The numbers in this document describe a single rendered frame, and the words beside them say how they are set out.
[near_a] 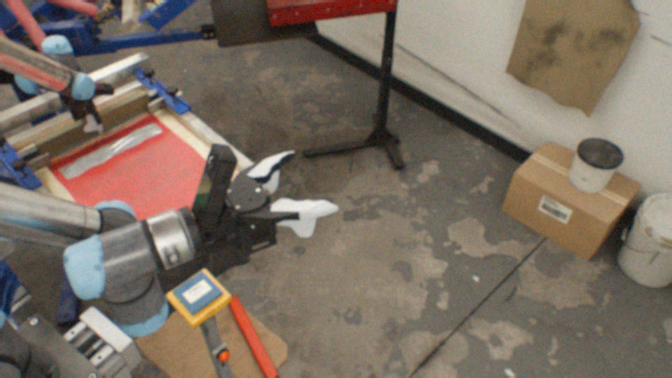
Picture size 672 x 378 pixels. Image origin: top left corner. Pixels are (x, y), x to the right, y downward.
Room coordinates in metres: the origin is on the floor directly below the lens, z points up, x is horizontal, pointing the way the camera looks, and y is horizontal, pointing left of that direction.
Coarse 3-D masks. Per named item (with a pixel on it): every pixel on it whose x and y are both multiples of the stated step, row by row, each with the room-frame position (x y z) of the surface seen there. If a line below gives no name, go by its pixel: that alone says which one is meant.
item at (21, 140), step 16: (112, 96) 1.65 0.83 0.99; (128, 96) 1.68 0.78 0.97; (64, 112) 1.55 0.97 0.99; (32, 128) 1.47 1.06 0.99; (48, 128) 1.47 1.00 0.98; (192, 128) 1.49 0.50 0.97; (208, 128) 1.47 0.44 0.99; (16, 144) 1.39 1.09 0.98; (208, 144) 1.41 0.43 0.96; (224, 144) 1.38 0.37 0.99; (240, 160) 1.30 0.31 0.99; (48, 192) 1.16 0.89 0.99
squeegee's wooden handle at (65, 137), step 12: (132, 96) 1.56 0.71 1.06; (144, 96) 1.57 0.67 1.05; (108, 108) 1.49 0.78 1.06; (120, 108) 1.50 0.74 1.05; (132, 108) 1.53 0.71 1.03; (144, 108) 1.56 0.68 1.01; (84, 120) 1.43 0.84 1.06; (108, 120) 1.47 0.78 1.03; (120, 120) 1.49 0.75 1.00; (60, 132) 1.36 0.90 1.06; (72, 132) 1.38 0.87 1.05; (84, 132) 1.40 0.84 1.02; (96, 132) 1.43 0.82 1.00; (36, 144) 1.31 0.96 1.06; (48, 144) 1.32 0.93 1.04; (60, 144) 1.35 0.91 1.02; (72, 144) 1.37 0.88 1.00
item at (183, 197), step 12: (144, 120) 1.55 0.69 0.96; (156, 120) 1.55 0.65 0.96; (120, 132) 1.48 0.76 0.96; (168, 132) 1.49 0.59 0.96; (108, 144) 1.42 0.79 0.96; (144, 144) 1.42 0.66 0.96; (168, 144) 1.42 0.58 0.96; (180, 144) 1.42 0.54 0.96; (120, 156) 1.36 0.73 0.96; (132, 156) 1.36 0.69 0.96; (192, 156) 1.36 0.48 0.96; (192, 180) 1.24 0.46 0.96; (180, 192) 1.19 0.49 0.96; (192, 192) 1.19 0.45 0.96; (168, 204) 1.14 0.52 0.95; (180, 204) 1.14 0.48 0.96
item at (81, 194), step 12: (96, 144) 1.42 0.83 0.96; (72, 156) 1.36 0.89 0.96; (48, 168) 1.30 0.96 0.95; (96, 168) 1.30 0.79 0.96; (108, 168) 1.30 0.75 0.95; (60, 180) 1.24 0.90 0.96; (72, 180) 1.24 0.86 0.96; (84, 180) 1.24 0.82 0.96; (72, 192) 1.19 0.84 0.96; (84, 192) 1.19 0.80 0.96; (84, 204) 1.14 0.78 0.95; (96, 204) 1.14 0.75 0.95; (156, 204) 1.14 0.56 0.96; (144, 216) 1.09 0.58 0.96
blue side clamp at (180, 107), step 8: (144, 80) 1.74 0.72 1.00; (152, 88) 1.69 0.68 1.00; (160, 88) 1.69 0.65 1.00; (160, 96) 1.64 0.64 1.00; (168, 96) 1.64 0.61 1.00; (176, 96) 1.63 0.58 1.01; (168, 104) 1.59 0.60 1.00; (176, 104) 1.59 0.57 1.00; (184, 104) 1.58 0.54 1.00; (176, 112) 1.55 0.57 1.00; (184, 112) 1.55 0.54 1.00
